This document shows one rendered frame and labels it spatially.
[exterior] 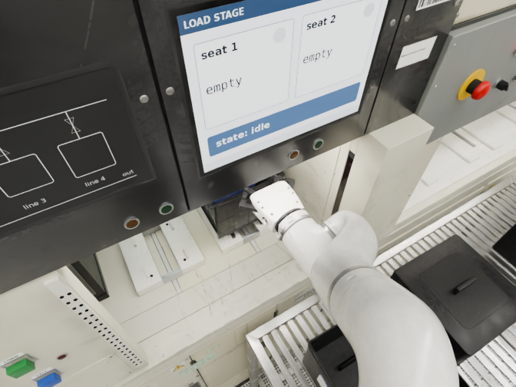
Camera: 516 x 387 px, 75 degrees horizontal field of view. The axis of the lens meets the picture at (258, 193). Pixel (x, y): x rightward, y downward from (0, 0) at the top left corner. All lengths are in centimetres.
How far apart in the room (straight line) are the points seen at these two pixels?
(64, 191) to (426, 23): 55
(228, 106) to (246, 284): 70
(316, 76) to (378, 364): 35
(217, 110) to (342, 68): 19
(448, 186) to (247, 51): 114
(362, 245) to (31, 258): 48
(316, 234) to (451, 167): 92
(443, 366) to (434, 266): 86
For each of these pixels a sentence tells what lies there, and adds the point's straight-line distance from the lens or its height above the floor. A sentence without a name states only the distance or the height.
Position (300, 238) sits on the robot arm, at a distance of 69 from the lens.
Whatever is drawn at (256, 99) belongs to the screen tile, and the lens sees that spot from 45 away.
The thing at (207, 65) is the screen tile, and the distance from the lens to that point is 39.
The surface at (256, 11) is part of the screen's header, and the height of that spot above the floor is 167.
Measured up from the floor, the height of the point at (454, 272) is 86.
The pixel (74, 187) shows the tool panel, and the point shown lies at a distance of 43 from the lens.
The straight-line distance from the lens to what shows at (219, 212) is 92.
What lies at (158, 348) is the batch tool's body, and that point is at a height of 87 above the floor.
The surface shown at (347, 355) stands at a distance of 111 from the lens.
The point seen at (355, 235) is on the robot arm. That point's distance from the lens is 60.
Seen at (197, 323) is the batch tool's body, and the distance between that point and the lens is 101.
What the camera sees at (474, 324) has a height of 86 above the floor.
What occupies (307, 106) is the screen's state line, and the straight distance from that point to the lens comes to 51.
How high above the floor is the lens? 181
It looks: 50 degrees down
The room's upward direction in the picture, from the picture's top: straight up
